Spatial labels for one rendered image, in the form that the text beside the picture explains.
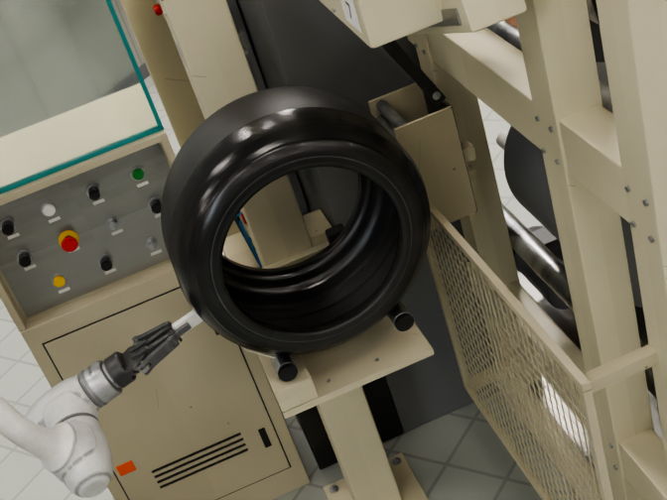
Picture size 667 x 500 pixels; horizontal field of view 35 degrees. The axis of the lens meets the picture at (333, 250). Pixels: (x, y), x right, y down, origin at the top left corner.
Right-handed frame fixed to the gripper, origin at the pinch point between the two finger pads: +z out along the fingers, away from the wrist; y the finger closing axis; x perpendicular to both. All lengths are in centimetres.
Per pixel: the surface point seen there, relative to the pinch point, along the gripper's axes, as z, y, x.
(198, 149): 24.1, 3.1, -30.6
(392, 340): 33.5, -2.2, 34.6
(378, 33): 62, -36, -46
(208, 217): 18.8, -11.4, -23.8
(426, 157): 65, 19, 12
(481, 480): 30, 23, 117
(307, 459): -13, 62, 105
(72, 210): -15, 56, -13
